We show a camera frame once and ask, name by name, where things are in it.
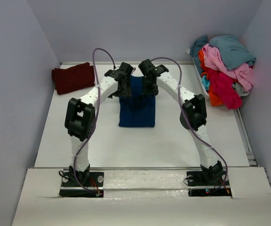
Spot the navy blue t shirt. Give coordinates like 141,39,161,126
119,76,156,128

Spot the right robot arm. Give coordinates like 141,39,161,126
138,59,228,185

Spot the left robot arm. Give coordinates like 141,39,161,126
65,62,134,187

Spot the folded dark red shirt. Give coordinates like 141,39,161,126
51,62,95,95

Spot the light blue t shirt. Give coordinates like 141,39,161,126
201,72,210,92

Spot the orange t shirt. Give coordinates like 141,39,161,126
198,50,223,106

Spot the magenta t shirt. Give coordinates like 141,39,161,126
207,68,242,109

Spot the grey blue t shirt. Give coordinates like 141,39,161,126
188,35,256,70

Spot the light pink t shirt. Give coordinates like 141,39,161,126
202,44,254,92

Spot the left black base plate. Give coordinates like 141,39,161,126
58,170,104,198

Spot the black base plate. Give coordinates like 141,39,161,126
183,171,232,197
58,170,104,198

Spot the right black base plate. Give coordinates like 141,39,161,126
183,171,232,197

